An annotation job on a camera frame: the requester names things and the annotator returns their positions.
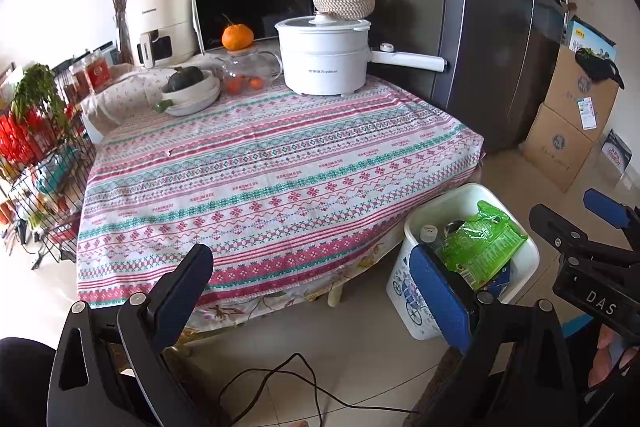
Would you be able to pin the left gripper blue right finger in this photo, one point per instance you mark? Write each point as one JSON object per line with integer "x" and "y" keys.
{"x": 514, "y": 368}

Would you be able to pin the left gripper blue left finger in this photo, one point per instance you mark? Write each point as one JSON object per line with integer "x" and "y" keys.
{"x": 109, "y": 369}

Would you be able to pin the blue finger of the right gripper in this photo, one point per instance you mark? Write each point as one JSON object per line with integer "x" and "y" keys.
{"x": 565, "y": 231}
{"x": 620, "y": 216}

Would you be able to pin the blue white carton box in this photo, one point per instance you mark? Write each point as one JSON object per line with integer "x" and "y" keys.
{"x": 500, "y": 281}

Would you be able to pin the green snack bag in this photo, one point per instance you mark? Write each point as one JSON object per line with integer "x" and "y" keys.
{"x": 482, "y": 245}

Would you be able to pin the white plastic trash bin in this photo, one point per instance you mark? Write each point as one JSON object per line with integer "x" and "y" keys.
{"x": 447, "y": 212}

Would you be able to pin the person's right hand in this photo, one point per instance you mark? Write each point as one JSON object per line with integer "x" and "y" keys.
{"x": 612, "y": 351}

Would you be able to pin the blue plastic stool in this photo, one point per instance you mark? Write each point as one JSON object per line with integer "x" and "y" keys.
{"x": 575, "y": 325}

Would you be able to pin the lower cardboard box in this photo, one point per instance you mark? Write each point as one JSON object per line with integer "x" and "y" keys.
{"x": 556, "y": 148}

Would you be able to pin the cardboard box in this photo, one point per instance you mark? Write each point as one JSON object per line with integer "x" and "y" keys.
{"x": 556, "y": 148}
{"x": 584, "y": 104}

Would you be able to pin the upper cardboard box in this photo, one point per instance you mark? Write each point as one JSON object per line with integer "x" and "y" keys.
{"x": 584, "y": 104}

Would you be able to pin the black cloth on box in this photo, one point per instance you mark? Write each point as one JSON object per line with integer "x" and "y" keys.
{"x": 598, "y": 69}

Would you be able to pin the blue yellow book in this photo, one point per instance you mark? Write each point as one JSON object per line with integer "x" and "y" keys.
{"x": 583, "y": 35}

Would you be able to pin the patterned striped tablecloth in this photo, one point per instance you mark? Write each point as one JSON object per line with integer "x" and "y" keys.
{"x": 294, "y": 195}

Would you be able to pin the grey refrigerator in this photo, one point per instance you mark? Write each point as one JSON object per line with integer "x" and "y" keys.
{"x": 500, "y": 56}

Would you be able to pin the floral cloth bundle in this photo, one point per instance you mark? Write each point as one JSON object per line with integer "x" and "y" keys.
{"x": 133, "y": 90}

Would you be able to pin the white ceramic bowl stack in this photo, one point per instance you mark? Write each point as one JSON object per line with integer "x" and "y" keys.
{"x": 190, "y": 100}

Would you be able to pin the green potted plant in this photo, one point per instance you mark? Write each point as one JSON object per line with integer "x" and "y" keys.
{"x": 37, "y": 91}

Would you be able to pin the red labelled spice jar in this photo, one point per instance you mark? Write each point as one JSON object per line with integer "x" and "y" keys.
{"x": 97, "y": 71}

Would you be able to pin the dark green squash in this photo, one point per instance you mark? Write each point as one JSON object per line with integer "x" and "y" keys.
{"x": 182, "y": 78}

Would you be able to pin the white electric cooking pot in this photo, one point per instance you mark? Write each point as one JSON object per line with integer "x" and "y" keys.
{"x": 323, "y": 55}

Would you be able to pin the glass teapot with tomatoes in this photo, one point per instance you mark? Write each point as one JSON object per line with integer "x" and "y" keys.
{"x": 249, "y": 70}

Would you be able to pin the orange mandarin fruit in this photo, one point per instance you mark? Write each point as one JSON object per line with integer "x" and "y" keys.
{"x": 236, "y": 37}

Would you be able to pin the cream air fryer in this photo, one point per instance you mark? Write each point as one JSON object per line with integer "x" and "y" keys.
{"x": 162, "y": 32}

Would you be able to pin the wire storage rack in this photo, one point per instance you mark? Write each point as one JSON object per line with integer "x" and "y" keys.
{"x": 44, "y": 175}

